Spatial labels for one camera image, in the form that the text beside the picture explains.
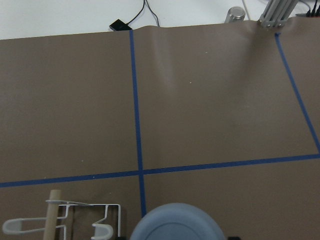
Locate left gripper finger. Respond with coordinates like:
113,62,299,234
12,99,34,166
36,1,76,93
227,236,241,240

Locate light blue plastic cup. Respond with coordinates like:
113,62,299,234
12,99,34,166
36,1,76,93
130,203,226,240

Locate small silver cylinder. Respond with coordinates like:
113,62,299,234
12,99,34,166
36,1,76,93
224,6,246,23

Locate small black sensor box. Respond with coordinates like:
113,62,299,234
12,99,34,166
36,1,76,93
109,19,132,32

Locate white wire cup holder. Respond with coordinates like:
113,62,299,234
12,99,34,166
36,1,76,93
1,189,122,240

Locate aluminium frame post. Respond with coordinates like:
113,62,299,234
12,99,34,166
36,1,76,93
258,0,298,28

